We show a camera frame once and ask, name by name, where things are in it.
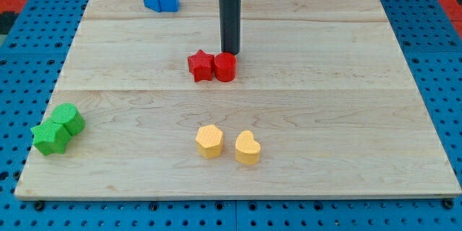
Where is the red cylinder block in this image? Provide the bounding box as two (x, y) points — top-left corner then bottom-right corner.
(214, 53), (237, 82)

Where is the yellow hexagon block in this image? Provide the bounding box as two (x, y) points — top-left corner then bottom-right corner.
(195, 124), (224, 159)

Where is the red star block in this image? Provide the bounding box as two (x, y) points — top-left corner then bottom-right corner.
(187, 49), (214, 82)

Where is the yellow heart block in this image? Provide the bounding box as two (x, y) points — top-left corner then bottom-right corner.
(235, 130), (261, 165)

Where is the wooden board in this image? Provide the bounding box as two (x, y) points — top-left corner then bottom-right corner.
(15, 0), (461, 201)

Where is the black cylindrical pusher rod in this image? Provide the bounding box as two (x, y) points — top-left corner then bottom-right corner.
(219, 0), (241, 55)

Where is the green cylinder block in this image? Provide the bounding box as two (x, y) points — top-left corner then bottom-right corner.
(51, 103), (86, 136)

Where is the green star block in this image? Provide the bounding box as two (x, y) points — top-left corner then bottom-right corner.
(31, 119), (72, 156)

